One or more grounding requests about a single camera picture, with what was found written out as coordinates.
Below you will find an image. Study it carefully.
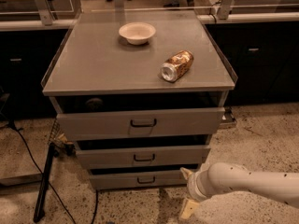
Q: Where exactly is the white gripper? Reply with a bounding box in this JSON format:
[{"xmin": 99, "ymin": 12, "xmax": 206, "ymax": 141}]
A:
[{"xmin": 179, "ymin": 167, "xmax": 211, "ymax": 219}]

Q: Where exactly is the grey drawer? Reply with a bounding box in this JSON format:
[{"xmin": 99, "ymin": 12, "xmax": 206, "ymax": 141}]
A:
[
  {"xmin": 90, "ymin": 163, "xmax": 200, "ymax": 190},
  {"xmin": 76, "ymin": 135, "xmax": 210, "ymax": 169},
  {"xmin": 57, "ymin": 92, "xmax": 224, "ymax": 141}
]

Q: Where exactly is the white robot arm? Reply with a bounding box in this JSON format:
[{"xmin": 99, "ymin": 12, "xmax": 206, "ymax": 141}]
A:
[{"xmin": 179, "ymin": 162, "xmax": 299, "ymax": 219}]

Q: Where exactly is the grey drawer cabinet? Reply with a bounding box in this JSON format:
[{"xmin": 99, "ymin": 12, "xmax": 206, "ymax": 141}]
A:
[{"xmin": 41, "ymin": 9, "xmax": 239, "ymax": 191}]

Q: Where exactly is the dark round object in drawer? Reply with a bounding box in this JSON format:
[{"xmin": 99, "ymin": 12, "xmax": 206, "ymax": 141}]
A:
[{"xmin": 85, "ymin": 98, "xmax": 104, "ymax": 112}]

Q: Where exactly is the metal floor plate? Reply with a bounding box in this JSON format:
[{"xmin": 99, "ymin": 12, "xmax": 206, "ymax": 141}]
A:
[{"xmin": 220, "ymin": 107, "xmax": 237, "ymax": 129}]

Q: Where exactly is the gold soda can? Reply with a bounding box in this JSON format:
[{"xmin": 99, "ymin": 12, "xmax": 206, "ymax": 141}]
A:
[{"xmin": 161, "ymin": 50, "xmax": 194, "ymax": 82}]

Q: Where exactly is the black bar on floor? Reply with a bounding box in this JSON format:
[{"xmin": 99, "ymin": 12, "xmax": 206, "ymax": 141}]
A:
[{"xmin": 34, "ymin": 143, "xmax": 55, "ymax": 223}]

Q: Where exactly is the white bowl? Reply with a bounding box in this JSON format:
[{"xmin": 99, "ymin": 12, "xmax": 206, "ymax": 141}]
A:
[{"xmin": 119, "ymin": 22, "xmax": 156, "ymax": 45}]

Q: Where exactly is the metal railing barrier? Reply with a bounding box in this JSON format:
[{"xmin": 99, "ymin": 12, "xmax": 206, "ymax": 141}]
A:
[{"xmin": 0, "ymin": 0, "xmax": 299, "ymax": 30}]

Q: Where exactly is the black cable on floor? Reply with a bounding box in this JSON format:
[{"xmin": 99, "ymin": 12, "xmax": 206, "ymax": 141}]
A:
[{"xmin": 8, "ymin": 121, "xmax": 99, "ymax": 224}]

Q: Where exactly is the small wire shopping cart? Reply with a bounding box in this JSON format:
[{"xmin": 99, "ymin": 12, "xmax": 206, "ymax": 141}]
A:
[{"xmin": 48, "ymin": 120, "xmax": 75, "ymax": 156}]

